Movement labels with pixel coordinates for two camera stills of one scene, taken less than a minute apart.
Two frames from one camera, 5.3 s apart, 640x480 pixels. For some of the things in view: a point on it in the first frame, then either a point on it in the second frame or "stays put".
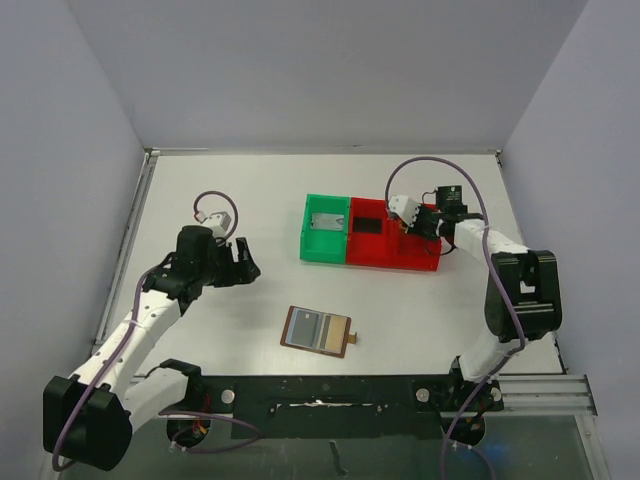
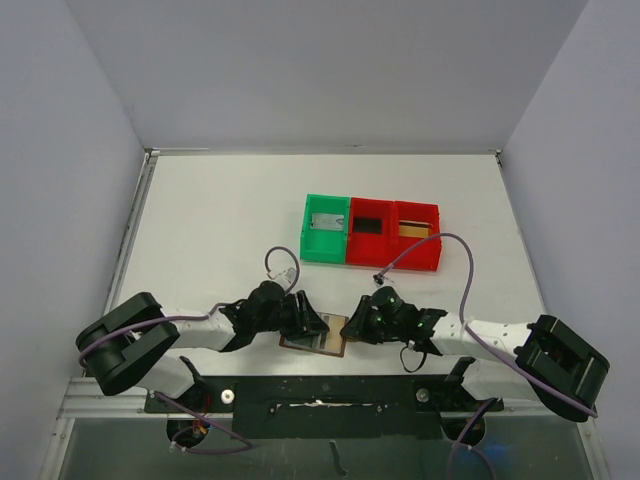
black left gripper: (231, 265) -> (300, 315)
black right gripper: (417, 226) -> (366, 318)
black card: (367, 225) stays put
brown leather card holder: (317, 331) stays put
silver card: (327, 221) stays put
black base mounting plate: (342, 406) stays put
